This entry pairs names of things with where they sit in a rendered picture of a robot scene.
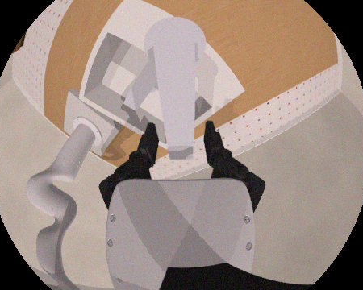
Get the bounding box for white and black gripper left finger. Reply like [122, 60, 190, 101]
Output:
[99, 122, 159, 209]

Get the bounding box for grey mixer tap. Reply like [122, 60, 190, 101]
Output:
[123, 17, 206, 160]

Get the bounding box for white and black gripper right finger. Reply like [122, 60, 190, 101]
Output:
[203, 121, 265, 212]

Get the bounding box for grey sink basin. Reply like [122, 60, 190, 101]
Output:
[79, 0, 245, 150]

